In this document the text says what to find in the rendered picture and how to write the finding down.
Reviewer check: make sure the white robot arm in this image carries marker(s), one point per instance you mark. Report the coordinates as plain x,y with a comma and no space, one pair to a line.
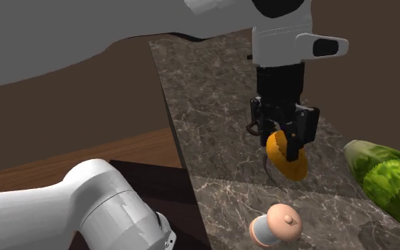
47,38

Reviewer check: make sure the orange rounded fruit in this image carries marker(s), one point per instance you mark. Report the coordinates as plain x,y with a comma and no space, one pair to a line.
291,168

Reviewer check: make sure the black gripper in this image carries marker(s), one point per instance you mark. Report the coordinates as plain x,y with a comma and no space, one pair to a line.
280,88

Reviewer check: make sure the green striped melon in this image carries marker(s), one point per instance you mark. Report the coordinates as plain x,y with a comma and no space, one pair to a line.
390,180

